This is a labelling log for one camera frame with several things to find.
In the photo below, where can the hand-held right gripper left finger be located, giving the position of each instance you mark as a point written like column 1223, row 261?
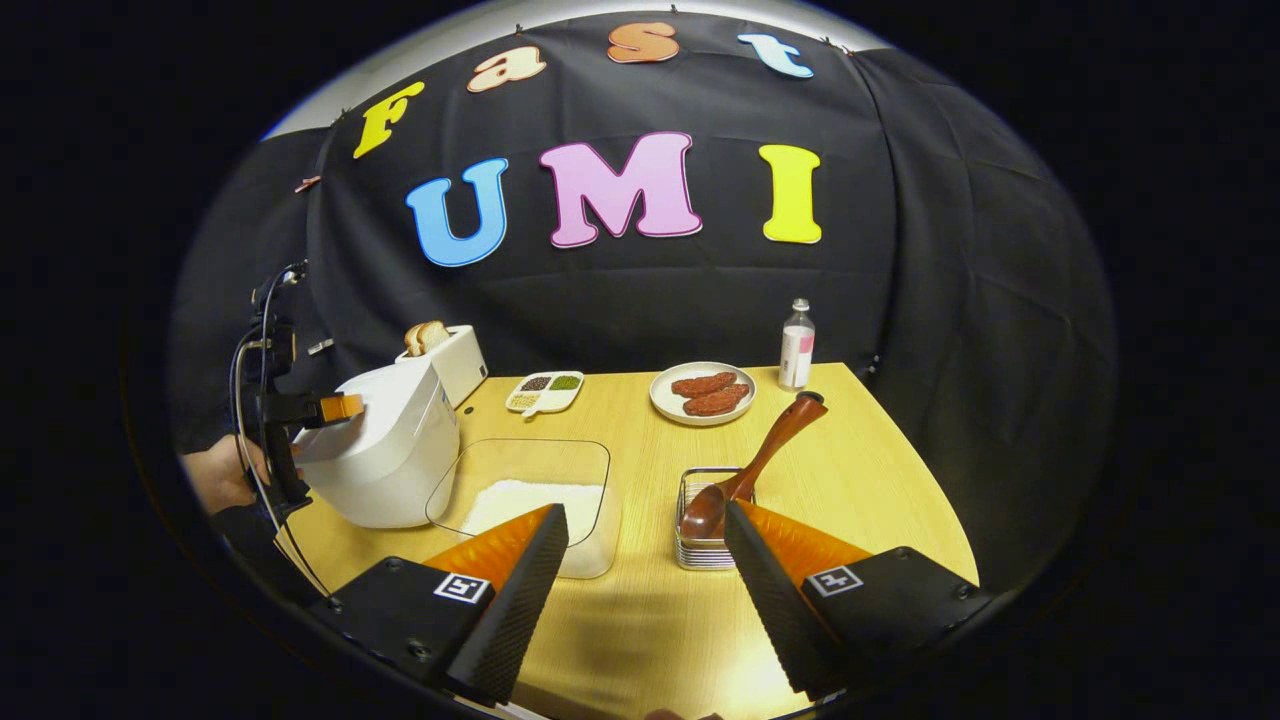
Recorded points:
column 520, row 595

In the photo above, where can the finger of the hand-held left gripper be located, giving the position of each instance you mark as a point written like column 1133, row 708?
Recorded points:
column 300, row 410

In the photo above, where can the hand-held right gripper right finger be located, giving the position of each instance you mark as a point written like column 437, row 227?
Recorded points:
column 770, row 600

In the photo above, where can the white rice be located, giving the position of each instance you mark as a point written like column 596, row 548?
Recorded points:
column 540, row 500

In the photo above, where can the white rice cooker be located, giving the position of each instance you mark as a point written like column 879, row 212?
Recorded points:
column 390, row 450

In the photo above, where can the brown wooden spoon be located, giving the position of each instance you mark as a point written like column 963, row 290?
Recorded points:
column 770, row 450

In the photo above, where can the silver cloth clip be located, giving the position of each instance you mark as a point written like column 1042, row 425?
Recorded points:
column 321, row 346

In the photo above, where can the toasted bread slice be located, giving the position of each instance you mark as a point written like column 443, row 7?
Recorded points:
column 437, row 335
column 413, row 340

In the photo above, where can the clear plastic container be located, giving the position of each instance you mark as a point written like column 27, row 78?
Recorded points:
column 530, row 460

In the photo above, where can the white toaster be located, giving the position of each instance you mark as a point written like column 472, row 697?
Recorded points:
column 460, row 365

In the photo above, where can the white divided grain dish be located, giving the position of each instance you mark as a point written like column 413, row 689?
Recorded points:
column 545, row 399

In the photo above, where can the red-brown meat piece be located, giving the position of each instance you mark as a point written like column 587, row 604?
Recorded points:
column 703, row 383
column 717, row 402

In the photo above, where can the white round plate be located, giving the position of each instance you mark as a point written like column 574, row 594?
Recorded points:
column 665, row 405

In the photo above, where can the clear bottle pink label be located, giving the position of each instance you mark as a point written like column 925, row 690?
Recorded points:
column 797, row 355

